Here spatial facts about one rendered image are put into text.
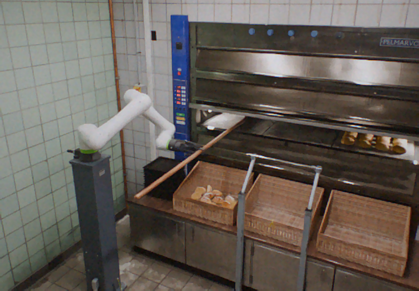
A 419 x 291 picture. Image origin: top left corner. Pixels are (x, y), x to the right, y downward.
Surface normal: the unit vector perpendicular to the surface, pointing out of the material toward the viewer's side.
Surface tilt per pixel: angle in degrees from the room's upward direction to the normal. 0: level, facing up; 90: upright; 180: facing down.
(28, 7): 90
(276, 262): 92
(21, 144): 90
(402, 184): 70
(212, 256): 90
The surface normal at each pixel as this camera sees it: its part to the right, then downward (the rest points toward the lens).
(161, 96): -0.46, 0.30
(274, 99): -0.43, -0.04
